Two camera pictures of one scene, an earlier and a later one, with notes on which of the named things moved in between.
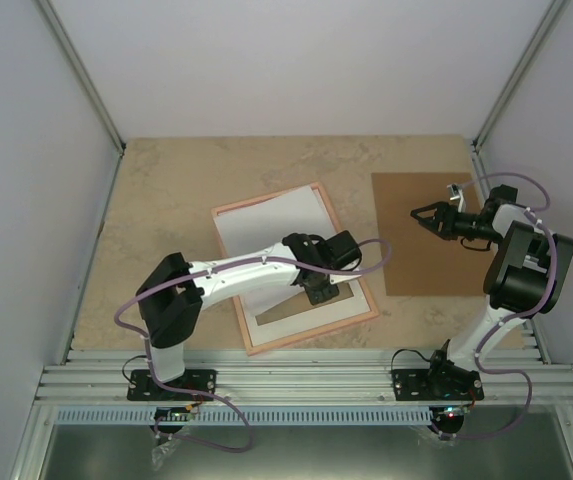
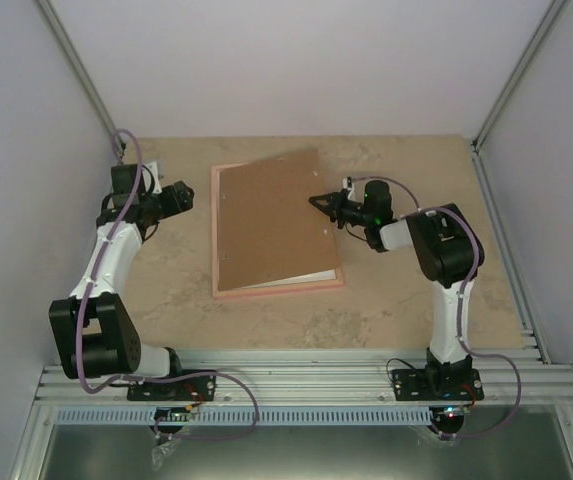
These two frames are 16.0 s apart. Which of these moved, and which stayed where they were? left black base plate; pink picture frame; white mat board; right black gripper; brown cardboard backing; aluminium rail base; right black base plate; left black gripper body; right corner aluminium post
Moved: right black gripper; pink picture frame; left black gripper body; brown cardboard backing; white mat board
Stayed: left black base plate; right black base plate; aluminium rail base; right corner aluminium post
